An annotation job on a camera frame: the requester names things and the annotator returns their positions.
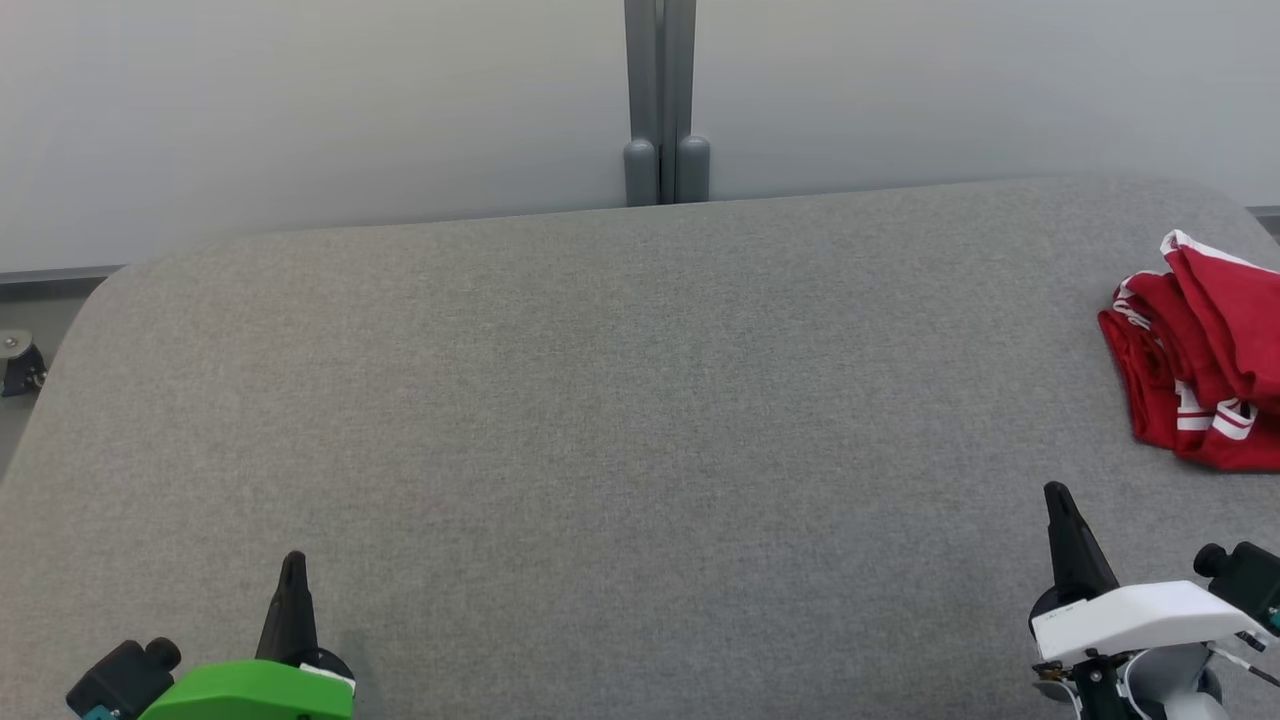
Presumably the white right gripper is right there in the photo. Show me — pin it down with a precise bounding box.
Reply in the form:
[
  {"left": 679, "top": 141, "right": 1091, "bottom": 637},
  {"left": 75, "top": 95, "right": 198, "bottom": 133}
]
[{"left": 1030, "top": 482, "right": 1266, "bottom": 720}]

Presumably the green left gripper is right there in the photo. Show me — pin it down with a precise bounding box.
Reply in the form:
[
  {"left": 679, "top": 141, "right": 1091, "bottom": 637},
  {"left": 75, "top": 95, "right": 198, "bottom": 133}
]
[{"left": 135, "top": 550, "right": 357, "bottom": 720}]

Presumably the red Bulls basketball jersey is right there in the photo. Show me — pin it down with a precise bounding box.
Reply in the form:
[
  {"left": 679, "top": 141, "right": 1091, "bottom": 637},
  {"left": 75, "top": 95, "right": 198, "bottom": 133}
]
[{"left": 1097, "top": 272, "right": 1280, "bottom": 473}]

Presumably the black caster wheel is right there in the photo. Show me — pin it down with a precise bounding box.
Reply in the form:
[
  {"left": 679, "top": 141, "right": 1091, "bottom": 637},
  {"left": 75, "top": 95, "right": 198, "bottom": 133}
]
[{"left": 0, "top": 328, "right": 48, "bottom": 399}]

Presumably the grey fabric sofa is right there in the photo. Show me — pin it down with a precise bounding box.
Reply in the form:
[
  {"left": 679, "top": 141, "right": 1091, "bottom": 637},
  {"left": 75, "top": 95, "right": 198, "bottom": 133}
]
[{"left": 0, "top": 175, "right": 1280, "bottom": 720}]

